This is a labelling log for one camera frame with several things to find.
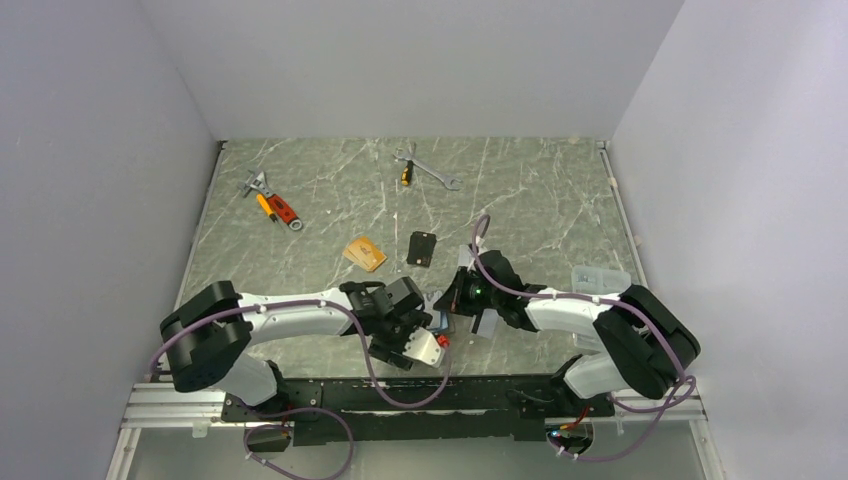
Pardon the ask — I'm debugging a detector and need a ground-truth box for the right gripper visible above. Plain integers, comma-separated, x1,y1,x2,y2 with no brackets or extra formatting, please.
434,266,503,317

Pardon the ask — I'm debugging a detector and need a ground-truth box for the single silver credit card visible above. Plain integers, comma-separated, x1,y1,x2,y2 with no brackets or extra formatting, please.
470,309,500,339

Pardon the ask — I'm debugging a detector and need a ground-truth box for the black credit card stack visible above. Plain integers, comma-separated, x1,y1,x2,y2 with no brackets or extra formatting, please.
406,231,437,268

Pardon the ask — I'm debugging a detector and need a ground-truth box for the gold credit card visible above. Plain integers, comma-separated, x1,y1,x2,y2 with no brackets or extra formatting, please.
343,236,387,272

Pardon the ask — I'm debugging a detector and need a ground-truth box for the grey card holder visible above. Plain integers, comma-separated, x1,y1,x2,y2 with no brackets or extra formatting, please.
423,290,455,335

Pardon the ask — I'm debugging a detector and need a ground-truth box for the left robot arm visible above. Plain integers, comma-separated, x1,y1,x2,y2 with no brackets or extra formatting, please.
160,277,445,420

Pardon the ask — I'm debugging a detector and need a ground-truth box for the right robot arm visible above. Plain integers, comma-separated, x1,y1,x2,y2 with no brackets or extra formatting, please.
434,250,701,415

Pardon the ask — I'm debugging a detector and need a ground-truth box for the clear plastic screw box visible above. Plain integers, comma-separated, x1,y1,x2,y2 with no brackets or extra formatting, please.
570,265,634,352

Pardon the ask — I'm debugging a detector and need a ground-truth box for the yellow black screwdriver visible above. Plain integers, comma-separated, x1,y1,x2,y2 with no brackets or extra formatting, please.
400,160,415,186

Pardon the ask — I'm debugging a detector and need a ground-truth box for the silver open-end wrench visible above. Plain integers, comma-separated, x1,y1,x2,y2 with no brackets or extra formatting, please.
393,143,462,191

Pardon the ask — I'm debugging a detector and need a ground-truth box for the orange utility knife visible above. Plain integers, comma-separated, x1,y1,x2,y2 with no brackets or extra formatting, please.
256,193,278,223

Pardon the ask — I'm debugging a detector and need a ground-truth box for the red adjustable wrench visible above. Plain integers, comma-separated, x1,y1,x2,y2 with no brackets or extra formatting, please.
239,170,304,231

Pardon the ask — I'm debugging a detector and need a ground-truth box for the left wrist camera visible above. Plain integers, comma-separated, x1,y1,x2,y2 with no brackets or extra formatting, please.
402,327,446,368

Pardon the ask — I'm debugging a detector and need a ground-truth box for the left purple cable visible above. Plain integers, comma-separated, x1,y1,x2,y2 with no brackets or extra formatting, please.
148,299,454,480

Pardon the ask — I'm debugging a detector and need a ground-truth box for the black base frame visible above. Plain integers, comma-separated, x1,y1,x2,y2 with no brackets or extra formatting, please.
220,374,615,446

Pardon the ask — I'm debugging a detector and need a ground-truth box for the aluminium rail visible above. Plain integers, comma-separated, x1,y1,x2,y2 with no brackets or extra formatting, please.
121,375,703,428

